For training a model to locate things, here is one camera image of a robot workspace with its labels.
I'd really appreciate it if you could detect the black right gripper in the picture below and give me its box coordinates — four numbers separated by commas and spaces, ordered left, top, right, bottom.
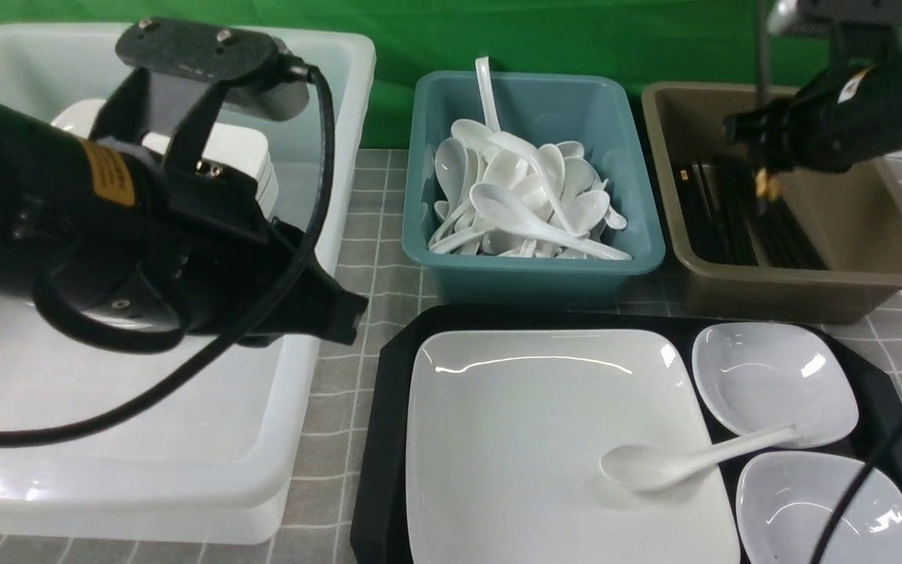
723, 65, 890, 175

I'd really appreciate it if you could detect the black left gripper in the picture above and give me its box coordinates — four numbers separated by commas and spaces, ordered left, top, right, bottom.
32, 67, 370, 355

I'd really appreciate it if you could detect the small white bowl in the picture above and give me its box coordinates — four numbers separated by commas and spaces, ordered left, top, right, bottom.
736, 450, 902, 563
691, 322, 860, 449

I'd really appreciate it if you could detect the white ceramic soup spoon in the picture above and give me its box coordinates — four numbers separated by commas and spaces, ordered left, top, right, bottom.
599, 425, 799, 493

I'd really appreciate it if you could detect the large white rice plate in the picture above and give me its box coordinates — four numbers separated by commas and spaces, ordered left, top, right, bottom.
406, 329, 741, 563

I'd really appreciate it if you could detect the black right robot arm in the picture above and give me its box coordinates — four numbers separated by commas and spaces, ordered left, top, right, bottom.
723, 53, 902, 174

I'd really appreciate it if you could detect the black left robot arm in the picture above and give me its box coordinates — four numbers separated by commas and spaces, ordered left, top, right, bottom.
0, 55, 368, 354

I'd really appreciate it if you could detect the top stacked white plate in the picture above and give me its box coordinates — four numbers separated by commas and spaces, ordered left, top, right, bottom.
51, 99, 271, 190

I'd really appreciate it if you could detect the brown plastic bin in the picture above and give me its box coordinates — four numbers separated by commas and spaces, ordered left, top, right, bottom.
641, 81, 902, 324

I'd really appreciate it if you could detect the stack of white plates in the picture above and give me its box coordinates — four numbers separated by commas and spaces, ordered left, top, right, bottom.
255, 152, 279, 220

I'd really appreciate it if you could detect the pile of black chopsticks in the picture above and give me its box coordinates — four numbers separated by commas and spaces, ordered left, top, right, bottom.
672, 156, 827, 271

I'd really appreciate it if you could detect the green backdrop cloth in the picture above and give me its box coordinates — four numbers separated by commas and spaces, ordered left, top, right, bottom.
0, 0, 902, 150

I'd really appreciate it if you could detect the teal plastic bin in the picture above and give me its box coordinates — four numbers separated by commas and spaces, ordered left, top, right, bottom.
402, 70, 666, 309

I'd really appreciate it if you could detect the large translucent white bin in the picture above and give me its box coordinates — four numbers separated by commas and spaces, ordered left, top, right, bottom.
0, 23, 377, 545

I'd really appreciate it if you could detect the upright white spoon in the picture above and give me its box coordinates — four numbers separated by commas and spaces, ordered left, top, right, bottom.
474, 56, 501, 132

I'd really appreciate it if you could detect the pile of white spoons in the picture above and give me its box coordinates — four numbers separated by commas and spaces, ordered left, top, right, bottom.
428, 119, 631, 261

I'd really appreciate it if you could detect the grey checked tablecloth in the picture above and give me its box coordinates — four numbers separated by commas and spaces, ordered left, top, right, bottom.
0, 149, 902, 564

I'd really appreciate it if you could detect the black serving tray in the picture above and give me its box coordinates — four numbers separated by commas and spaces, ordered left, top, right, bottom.
350, 304, 902, 563

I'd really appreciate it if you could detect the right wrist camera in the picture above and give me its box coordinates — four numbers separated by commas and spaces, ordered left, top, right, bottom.
765, 1, 902, 37

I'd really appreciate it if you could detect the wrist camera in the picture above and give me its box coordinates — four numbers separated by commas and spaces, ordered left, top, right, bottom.
765, 1, 902, 37
115, 17, 310, 122

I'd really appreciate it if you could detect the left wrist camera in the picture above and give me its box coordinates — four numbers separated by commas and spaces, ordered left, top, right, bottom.
115, 17, 310, 122

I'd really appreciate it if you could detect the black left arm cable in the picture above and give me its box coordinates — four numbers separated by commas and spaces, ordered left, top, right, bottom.
0, 67, 336, 450

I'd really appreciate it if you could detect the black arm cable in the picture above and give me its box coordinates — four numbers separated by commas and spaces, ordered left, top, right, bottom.
0, 67, 336, 450
810, 368, 902, 564

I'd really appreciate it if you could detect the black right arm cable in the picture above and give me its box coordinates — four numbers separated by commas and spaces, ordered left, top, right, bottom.
810, 368, 902, 564

